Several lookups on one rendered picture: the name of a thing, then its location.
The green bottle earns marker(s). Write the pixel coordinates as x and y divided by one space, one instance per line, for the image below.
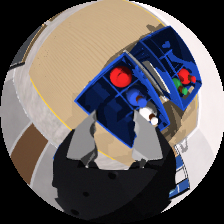
179 86

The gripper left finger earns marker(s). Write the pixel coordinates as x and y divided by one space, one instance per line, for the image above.
77 149

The red bottle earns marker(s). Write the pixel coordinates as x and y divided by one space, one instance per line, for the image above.
122 79
185 76

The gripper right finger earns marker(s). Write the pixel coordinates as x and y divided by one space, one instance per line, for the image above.
152 150

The blue crate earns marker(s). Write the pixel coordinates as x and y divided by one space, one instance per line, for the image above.
116 117
179 55

